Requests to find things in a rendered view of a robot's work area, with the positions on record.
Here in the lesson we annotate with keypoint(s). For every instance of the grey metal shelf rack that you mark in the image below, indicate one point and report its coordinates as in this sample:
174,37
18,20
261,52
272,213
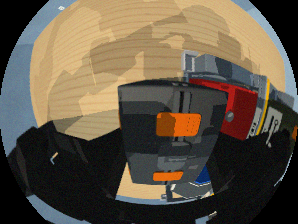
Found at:
222,70

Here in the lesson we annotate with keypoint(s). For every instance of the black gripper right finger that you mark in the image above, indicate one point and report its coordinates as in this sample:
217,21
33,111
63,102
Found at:
228,157

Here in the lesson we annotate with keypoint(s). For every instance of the olive green case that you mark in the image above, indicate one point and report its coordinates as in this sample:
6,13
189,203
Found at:
280,117

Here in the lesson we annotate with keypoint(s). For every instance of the grey disc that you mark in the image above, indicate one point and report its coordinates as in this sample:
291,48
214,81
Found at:
229,116

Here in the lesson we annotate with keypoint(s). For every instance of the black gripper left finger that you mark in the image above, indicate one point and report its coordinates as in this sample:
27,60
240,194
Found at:
105,159

